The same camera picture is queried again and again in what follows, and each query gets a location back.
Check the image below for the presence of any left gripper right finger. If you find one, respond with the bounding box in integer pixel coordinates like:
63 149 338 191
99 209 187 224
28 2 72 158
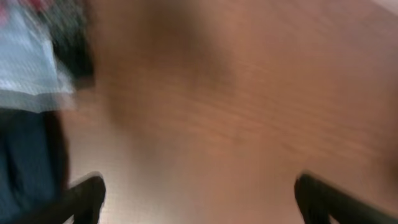
294 173 397 224

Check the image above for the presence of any folded black printed garment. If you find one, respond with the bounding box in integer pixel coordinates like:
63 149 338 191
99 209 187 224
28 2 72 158
39 0 95 88

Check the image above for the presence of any light blue t-shirt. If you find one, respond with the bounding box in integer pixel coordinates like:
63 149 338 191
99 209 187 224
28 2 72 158
1 7 75 113

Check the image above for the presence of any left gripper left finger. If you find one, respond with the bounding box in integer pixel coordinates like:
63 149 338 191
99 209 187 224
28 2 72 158
14 175 106 224

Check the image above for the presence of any folded navy blue garment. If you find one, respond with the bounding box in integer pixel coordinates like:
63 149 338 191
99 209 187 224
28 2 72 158
1 109 68 223

